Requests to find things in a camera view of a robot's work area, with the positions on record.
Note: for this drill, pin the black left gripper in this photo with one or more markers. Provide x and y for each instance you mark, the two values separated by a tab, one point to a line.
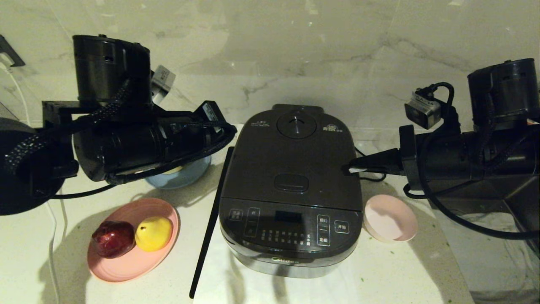
202	131

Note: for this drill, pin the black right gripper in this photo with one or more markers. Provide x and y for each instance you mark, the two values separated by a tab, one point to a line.
411	156

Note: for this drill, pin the pale pink bowl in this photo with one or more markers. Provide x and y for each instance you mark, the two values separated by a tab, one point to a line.
390	219

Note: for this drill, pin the black rice cooker lid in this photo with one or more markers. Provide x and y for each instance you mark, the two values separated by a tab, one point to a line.
291	164

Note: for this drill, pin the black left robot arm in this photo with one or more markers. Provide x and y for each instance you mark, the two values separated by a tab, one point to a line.
118	139

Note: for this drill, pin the yellow bowl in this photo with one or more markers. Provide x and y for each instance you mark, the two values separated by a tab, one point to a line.
173	170

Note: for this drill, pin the blue plate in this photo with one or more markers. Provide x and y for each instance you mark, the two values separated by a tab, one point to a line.
185	179

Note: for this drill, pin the yellow pear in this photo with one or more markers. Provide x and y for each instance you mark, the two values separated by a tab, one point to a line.
152	233

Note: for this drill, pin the black tray edge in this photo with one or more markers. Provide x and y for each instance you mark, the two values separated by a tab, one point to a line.
206	245

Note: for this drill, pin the red apple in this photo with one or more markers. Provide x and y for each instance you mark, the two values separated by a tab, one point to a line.
112	239

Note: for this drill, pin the white cloth in sink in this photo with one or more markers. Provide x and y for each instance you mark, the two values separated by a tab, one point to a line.
485	261

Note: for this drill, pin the stainless steel sink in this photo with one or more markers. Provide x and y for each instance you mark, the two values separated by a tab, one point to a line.
523	202

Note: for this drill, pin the pink plate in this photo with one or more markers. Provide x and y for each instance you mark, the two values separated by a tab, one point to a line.
126	266

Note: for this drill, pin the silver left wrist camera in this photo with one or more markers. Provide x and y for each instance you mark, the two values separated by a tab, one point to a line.
162	82

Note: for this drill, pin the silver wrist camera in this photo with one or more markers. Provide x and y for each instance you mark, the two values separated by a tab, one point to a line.
422	112
162	82

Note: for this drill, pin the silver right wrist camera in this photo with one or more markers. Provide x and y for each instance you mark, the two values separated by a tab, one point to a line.
422	112

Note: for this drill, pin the black wall socket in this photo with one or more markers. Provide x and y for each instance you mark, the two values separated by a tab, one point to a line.
8	50

